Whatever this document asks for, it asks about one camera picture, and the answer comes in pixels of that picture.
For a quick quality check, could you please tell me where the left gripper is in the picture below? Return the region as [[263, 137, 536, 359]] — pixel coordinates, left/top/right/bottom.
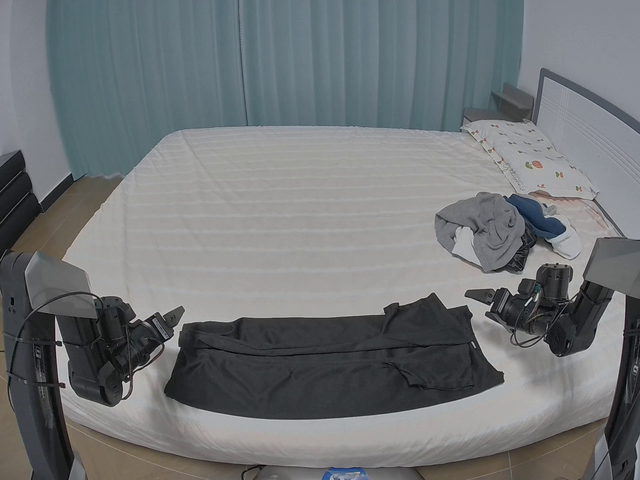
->
[[128, 306, 186, 370]]

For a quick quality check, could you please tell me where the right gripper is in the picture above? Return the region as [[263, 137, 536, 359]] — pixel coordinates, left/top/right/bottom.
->
[[464, 287, 546, 337]]

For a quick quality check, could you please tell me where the black T-shirt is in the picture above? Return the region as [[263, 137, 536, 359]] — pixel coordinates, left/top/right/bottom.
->
[[164, 293, 505, 419]]

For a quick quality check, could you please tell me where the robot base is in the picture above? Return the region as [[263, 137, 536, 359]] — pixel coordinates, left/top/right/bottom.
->
[[260, 465, 421, 480]]

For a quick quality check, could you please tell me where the pile of clothes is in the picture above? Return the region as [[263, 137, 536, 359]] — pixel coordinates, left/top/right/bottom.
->
[[434, 191, 582, 274]]

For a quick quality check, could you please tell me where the white printed pillow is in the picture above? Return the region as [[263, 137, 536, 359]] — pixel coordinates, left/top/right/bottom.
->
[[460, 118, 600, 200]]

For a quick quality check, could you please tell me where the bed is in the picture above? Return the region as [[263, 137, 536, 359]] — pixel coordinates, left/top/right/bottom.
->
[[60, 68, 640, 469]]

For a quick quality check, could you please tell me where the black chest of drawers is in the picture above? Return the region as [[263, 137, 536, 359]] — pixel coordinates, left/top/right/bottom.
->
[[0, 150, 43, 251]]

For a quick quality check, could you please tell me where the grey bedside table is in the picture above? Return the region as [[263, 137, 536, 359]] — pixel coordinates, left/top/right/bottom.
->
[[462, 83, 535, 124]]

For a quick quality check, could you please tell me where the blue-green curtain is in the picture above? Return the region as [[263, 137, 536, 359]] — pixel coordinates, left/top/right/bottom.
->
[[47, 0, 525, 180]]

